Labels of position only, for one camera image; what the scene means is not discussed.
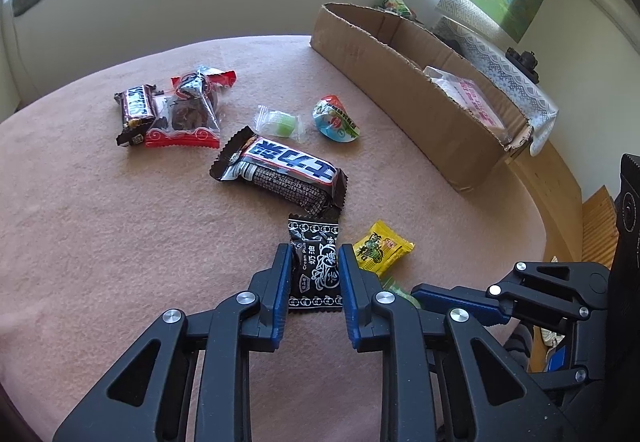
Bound green candy packet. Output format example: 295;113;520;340
382;277;422;310

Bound black patterned candy packet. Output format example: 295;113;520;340
288;215;343;312

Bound red-edged dark snack bag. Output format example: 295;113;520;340
144;71;236;149

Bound yellow candy packet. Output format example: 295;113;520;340
352;220;414;280

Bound cardboard box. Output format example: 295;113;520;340
310;2;533;192

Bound pink tablecloth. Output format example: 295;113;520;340
1;36;546;440

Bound large Snickers bar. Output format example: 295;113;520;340
209;126;348;217

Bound packaged bread loaf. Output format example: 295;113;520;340
423;65;510;142

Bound black object on cabinet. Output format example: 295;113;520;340
506;47;539;85

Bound round colourful jelly cup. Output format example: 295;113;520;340
311;95;360;143

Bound lace cloth covered cabinet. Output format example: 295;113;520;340
431;0;559;156

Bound clear wrapped green candy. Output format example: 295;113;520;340
254;106;305;141

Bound small Snickers bar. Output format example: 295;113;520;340
114;84;163;147

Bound green paper bag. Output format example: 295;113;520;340
378;0;416;21

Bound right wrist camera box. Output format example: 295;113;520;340
615;153;640;270

